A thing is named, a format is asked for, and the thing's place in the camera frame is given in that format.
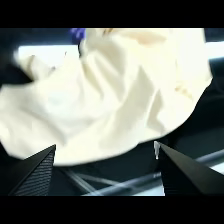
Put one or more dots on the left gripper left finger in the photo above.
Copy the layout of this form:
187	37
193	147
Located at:
37	176

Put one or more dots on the cream shirt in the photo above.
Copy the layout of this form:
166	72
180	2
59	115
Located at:
100	96

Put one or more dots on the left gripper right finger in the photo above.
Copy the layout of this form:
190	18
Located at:
186	176

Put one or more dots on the blue garment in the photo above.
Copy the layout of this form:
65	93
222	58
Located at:
77	33

